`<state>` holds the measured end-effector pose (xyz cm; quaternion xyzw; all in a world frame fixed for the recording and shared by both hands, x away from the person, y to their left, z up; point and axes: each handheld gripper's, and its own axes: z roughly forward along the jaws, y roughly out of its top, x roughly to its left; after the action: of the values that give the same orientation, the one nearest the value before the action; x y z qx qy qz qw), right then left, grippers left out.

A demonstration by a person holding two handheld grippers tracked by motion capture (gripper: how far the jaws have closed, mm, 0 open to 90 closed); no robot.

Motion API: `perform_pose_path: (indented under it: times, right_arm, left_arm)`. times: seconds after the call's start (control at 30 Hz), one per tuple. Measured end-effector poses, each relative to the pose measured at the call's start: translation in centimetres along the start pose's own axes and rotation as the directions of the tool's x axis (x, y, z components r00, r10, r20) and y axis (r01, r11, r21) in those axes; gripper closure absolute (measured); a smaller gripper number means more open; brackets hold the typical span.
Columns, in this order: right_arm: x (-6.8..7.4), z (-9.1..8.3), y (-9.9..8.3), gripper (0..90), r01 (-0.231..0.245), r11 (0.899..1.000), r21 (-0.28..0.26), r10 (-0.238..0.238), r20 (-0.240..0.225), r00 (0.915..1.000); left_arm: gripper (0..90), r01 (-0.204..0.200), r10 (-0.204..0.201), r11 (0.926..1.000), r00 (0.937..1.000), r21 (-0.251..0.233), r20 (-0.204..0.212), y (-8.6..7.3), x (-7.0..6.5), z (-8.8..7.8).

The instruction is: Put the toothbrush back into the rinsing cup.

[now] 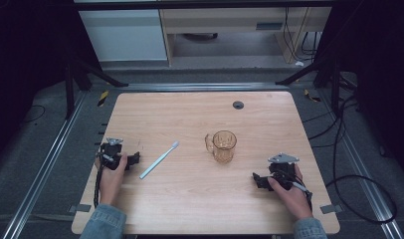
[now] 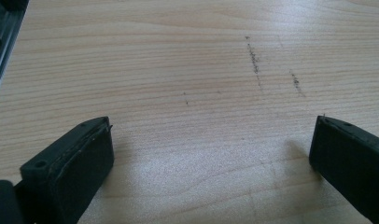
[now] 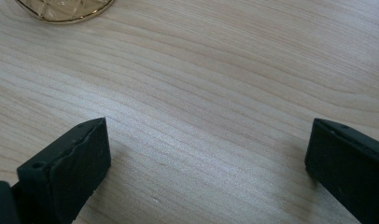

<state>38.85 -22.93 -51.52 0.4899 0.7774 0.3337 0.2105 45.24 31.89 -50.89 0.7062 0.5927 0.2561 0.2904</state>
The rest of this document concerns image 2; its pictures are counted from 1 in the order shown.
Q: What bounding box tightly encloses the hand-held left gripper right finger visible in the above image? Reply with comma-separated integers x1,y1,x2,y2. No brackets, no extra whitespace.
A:
308,115,379,224

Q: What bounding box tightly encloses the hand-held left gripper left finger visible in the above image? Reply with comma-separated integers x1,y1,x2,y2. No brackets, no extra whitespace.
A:
15,116,115,224

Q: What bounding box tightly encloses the black metal-edged frame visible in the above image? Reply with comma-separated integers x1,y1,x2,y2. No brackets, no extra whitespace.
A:
0,0,30,108

